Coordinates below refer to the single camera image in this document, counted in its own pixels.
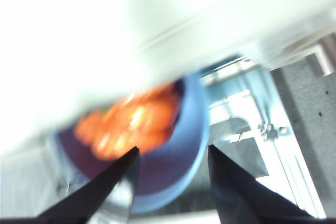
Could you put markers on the blue ribbed bowl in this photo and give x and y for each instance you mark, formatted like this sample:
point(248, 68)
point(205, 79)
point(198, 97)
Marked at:
point(189, 134)

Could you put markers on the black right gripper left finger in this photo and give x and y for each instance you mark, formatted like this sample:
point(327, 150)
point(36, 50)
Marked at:
point(105, 195)

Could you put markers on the cream Toshiba toaster oven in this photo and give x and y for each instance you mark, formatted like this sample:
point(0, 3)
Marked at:
point(236, 24)

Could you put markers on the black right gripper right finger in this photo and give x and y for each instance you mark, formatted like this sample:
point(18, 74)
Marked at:
point(236, 195)

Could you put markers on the orange pumpkin with green stem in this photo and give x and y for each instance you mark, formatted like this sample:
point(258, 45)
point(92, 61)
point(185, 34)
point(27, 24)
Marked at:
point(131, 124)

